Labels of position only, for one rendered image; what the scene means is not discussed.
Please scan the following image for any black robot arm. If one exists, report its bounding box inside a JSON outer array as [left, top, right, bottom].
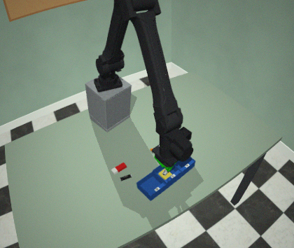
[[94, 0, 193, 162]]

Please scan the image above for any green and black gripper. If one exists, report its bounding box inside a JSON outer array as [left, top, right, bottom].
[[152, 144, 180, 172]]

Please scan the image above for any blue rack of three bins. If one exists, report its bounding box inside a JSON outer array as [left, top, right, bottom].
[[136, 157, 195, 200]]

